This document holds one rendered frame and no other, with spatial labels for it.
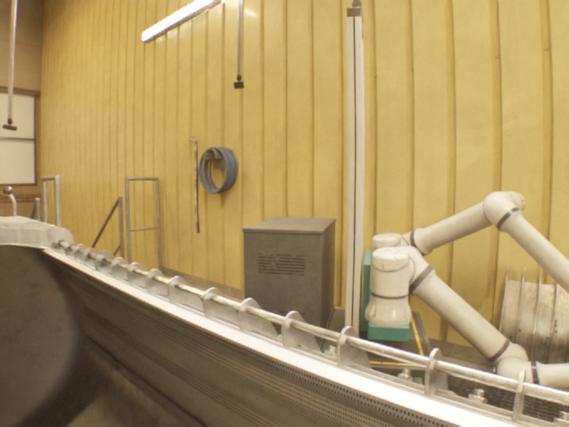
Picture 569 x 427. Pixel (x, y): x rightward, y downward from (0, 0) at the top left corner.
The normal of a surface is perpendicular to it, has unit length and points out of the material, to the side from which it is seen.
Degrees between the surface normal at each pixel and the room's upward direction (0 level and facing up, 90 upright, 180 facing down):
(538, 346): 82
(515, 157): 90
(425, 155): 90
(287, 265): 90
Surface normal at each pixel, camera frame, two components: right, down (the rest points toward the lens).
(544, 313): -0.62, -0.29
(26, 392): 0.55, -0.26
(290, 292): -0.24, 0.07
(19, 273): 0.54, 0.30
